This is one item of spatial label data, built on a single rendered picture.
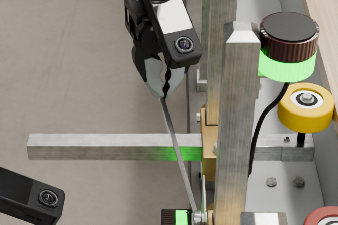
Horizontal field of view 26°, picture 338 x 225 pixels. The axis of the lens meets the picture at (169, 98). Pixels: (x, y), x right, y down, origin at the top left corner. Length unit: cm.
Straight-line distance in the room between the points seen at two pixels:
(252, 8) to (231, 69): 108
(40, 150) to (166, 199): 108
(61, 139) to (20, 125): 133
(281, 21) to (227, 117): 12
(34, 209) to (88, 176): 142
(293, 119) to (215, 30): 17
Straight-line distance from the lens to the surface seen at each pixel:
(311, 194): 134
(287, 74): 75
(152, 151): 111
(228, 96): 77
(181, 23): 95
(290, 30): 74
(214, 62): 105
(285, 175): 137
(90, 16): 296
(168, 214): 117
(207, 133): 111
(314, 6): 131
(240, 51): 74
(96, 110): 248
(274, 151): 112
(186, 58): 92
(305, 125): 106
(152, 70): 103
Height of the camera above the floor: 157
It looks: 39 degrees down
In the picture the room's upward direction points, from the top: straight up
